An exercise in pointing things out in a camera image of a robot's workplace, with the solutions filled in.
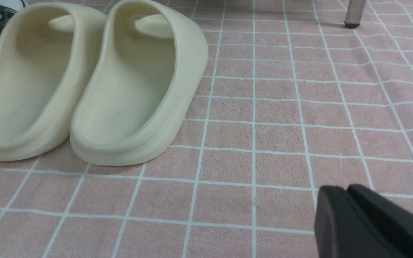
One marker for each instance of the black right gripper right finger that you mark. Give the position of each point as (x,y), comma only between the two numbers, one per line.
(394,222)

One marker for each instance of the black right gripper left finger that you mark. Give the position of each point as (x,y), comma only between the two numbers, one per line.
(342,229)

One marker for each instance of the chrome metal shoe rack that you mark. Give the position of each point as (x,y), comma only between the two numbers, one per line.
(353,12)

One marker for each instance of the pink checkered cloth mat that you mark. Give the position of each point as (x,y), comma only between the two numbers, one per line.
(291,100)

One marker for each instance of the cream right foam slipper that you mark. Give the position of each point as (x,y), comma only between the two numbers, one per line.
(151,62)

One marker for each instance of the cream foam slipper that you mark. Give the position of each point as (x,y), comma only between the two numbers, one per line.
(48,52)
(151,62)

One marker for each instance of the cream left foam slipper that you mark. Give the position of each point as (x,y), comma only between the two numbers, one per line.
(48,52)

